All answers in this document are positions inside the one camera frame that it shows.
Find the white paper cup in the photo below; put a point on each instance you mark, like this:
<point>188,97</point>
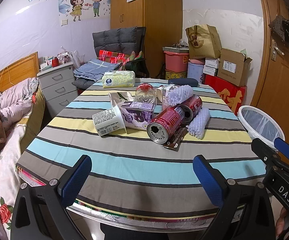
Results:
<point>108,121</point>

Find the navy glasses case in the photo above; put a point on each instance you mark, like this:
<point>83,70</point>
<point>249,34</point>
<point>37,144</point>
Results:
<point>184,81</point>

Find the brown paper bag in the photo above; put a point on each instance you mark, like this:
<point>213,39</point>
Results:
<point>203,42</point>

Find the stacked white small boxes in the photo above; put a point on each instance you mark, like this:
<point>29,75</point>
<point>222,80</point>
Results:
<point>211,66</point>

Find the folded blue blanket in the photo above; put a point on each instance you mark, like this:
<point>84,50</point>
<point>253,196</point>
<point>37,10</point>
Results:
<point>94,69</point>

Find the clear cola bottle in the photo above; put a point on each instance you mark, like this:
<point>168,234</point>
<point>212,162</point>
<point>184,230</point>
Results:
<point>145,93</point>

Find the pink plastic bucket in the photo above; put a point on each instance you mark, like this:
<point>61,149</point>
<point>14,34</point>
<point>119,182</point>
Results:
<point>176,62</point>

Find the red milk can front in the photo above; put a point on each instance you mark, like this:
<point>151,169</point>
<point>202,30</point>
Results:
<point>164,125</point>

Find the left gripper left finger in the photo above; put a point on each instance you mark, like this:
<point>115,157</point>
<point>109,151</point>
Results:
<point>73,179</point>

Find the wooden door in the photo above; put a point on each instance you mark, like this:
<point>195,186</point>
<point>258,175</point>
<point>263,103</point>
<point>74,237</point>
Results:
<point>272,89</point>

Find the striped tablecloth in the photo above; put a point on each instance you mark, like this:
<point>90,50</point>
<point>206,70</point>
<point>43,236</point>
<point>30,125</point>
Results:
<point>136,183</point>

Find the dark bag on door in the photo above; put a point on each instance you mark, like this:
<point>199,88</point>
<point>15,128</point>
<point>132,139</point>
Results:
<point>280,27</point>

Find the open cardboard box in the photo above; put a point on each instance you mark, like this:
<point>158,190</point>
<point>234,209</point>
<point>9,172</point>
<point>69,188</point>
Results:
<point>234,67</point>

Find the white paper bag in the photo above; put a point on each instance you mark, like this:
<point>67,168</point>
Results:
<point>117,98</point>

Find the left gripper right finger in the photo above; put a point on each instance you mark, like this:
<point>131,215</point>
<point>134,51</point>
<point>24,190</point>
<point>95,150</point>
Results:
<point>211,180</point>

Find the brown snack wrapper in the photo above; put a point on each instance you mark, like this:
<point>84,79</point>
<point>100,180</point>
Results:
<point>175,140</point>

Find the wooden headboard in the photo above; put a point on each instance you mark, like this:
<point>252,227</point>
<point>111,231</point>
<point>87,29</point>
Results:
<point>18,71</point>

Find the red plaid blanket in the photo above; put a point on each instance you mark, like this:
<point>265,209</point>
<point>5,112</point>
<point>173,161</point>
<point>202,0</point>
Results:
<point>124,60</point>

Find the right hand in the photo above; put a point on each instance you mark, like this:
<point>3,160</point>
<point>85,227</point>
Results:
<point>281,222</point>

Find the yellow tin box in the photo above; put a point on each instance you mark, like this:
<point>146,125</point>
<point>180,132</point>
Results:
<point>175,75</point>

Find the cartoon couple wall sticker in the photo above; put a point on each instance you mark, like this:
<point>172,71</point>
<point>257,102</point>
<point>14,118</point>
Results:
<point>79,6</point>

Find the wooden wardrobe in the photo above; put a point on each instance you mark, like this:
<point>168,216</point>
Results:
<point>163,22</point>

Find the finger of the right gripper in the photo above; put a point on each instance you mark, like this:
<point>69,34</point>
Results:
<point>266,154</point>
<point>282,146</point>

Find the door handle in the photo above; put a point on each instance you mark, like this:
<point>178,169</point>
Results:
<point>275,51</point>

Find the white trash bin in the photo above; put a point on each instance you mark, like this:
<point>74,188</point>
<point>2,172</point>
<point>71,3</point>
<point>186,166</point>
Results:
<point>260,125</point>

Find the red milk can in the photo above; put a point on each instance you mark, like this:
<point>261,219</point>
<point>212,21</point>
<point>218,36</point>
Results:
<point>164,125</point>
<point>191,108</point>

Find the tissue pack yellow green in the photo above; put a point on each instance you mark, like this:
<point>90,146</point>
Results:
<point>119,78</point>

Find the red gift box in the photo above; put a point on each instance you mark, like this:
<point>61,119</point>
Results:
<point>231,94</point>

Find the white foam net front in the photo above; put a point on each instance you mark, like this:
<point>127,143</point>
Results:
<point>197,126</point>

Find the grey cushioned chair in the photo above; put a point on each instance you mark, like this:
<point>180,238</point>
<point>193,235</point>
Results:
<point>123,40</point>

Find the purple yogurt carton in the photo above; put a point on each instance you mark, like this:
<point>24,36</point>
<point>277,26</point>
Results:
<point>137,115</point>

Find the white foam net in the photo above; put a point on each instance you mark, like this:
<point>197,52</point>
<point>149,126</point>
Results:
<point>197,126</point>
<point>179,95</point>

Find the grey drawer cabinet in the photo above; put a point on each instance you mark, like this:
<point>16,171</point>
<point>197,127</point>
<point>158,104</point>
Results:
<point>57,87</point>

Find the light blue round container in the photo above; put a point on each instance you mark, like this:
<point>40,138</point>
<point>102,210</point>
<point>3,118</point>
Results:
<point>195,71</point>

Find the bed with floral quilt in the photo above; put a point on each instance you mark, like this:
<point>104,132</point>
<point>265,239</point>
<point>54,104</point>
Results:
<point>22,108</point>

